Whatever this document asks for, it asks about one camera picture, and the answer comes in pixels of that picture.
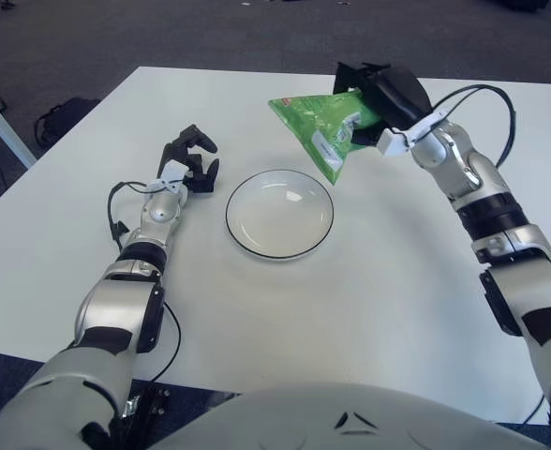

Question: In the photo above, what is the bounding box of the green snack chip bag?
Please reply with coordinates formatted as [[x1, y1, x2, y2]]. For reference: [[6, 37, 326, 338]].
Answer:
[[268, 89, 382, 188]]

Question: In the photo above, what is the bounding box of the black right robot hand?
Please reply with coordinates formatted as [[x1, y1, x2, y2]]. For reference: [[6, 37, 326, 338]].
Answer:
[[334, 60, 434, 146]]

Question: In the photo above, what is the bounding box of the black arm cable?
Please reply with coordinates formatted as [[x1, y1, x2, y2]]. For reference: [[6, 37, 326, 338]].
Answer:
[[106, 180, 183, 383], [432, 83, 551, 423]]

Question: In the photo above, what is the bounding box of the white robot torso shell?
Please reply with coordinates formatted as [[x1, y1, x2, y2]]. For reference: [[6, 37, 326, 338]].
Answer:
[[151, 382, 551, 450]]

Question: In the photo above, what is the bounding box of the black backpack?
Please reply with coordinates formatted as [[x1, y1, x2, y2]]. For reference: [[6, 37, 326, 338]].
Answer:
[[34, 97, 101, 149]]

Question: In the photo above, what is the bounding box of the white plate with black rim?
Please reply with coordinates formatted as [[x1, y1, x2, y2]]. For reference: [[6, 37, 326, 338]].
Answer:
[[225, 169, 335, 262]]

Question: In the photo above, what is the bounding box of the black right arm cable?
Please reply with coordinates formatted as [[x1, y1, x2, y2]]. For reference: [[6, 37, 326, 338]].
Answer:
[[432, 83, 551, 423]]

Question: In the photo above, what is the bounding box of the black bolted mounting plate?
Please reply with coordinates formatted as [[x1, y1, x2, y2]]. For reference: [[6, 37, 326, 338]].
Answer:
[[137, 384, 173, 423]]

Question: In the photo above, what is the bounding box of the white table leg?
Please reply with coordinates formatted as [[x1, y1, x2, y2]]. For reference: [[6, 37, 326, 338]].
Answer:
[[0, 82, 37, 169]]

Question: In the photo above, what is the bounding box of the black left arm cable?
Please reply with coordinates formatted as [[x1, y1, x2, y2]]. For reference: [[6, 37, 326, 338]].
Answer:
[[106, 180, 183, 383]]

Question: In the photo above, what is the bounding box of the black bulky floor item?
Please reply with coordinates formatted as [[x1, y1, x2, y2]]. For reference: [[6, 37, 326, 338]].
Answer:
[[495, 0, 551, 13]]

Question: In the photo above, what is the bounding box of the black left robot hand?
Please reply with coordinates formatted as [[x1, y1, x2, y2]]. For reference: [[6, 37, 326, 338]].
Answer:
[[160, 124, 221, 194]]

